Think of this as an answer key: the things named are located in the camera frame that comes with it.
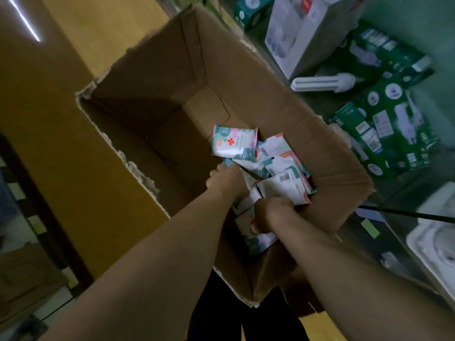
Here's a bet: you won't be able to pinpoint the person's left hand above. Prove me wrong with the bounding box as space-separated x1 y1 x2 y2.
205 164 250 207

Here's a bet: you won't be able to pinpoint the white tube lamp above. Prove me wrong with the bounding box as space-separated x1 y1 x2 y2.
290 72 357 94

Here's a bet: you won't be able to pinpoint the slim green white box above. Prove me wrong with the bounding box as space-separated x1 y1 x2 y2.
233 0 275 32

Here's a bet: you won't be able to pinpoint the person's left forearm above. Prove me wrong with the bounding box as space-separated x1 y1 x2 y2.
39 188 237 341

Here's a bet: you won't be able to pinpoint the pile of packets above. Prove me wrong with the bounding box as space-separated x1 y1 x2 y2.
211 124 318 257

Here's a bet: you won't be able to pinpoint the brown cardboard box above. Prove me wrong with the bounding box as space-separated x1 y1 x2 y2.
75 3 376 308

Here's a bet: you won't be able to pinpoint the green bulb boxes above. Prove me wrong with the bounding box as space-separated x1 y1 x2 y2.
327 21 441 179

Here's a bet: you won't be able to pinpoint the white ceramic tea set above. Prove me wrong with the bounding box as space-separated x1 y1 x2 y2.
405 182 455 299

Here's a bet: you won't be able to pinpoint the person's right forearm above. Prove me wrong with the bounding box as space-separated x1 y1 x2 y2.
272 208 455 341

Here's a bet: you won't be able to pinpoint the person's black trousers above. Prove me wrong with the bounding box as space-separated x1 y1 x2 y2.
186 269 311 341

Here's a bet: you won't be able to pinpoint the white printed box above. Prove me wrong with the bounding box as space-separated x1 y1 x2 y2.
264 0 371 81

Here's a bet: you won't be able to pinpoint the person's right hand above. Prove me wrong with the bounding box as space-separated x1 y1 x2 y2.
250 197 297 236

